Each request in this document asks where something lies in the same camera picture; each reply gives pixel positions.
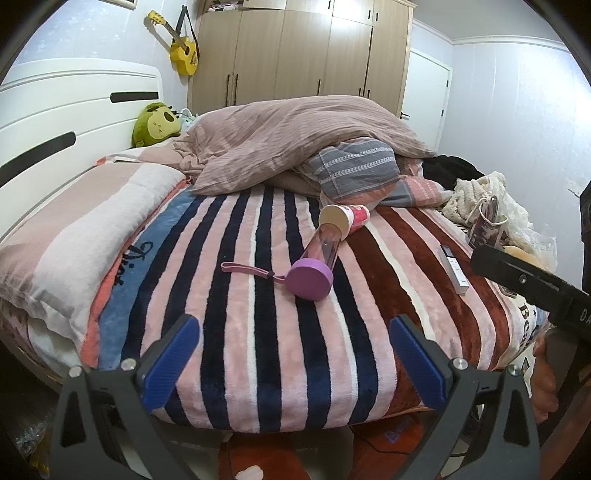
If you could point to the white slim remote control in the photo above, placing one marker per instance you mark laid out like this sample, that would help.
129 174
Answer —
455 270

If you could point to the striped fleece blanket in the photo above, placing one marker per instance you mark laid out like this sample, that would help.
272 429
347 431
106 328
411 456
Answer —
295 295

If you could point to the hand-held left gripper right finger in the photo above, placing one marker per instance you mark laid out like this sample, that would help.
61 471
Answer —
418 367

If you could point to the white wall socket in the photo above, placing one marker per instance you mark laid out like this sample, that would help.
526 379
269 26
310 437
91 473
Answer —
573 186

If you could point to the clear plastic bag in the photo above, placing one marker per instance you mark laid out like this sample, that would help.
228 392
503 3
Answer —
531 235

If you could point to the person's right hand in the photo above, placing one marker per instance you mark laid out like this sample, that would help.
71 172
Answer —
544 383

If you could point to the cream knit garment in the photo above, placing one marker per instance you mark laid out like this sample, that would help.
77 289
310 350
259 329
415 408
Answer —
471 194

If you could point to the pink ribbed duvet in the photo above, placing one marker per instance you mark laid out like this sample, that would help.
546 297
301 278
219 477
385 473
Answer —
295 138

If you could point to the pink bottle with purple lid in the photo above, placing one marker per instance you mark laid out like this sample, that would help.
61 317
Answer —
318 263

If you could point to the grey patterned pillow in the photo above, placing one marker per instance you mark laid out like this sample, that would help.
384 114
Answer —
355 168

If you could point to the pale green cloth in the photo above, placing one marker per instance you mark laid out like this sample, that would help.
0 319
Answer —
188 119

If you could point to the red and white paper cup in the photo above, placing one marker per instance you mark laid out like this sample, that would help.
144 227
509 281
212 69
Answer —
347 218

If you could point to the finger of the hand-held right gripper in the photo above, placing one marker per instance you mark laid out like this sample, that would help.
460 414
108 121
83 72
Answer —
517 274

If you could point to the white door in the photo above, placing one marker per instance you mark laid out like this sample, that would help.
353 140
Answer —
425 99

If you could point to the white bed headboard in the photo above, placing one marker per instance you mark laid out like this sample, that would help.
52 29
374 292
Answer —
60 124

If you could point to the green plush toy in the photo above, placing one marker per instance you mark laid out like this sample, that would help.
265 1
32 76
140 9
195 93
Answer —
154 123

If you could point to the wooden wardrobe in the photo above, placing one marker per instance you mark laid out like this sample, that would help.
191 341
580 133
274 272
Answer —
295 50

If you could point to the yellow ukulele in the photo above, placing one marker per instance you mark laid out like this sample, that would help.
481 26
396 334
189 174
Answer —
182 48

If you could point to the brown and orange cushion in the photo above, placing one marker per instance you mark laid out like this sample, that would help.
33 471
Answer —
323 454

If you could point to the black garment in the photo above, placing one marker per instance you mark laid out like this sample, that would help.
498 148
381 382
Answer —
455 168

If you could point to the pink and white pillow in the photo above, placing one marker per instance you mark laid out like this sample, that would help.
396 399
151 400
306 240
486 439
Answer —
78 240

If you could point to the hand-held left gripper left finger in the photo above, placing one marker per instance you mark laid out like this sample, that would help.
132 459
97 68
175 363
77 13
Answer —
170 367

